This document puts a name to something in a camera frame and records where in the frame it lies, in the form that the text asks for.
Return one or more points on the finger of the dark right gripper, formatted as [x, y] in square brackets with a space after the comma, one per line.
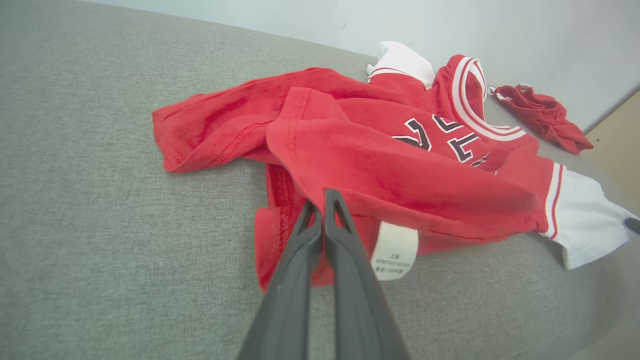
[634, 226]

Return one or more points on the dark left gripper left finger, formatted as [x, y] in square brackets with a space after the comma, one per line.
[290, 310]

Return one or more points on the grey fabric sofa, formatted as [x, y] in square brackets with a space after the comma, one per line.
[100, 200]

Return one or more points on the red basketball shorts white trim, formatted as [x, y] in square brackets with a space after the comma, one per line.
[545, 115]

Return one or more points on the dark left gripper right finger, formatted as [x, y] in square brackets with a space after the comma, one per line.
[360, 310]

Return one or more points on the red basketball jersey white sleeves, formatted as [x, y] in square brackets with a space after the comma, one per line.
[400, 175]

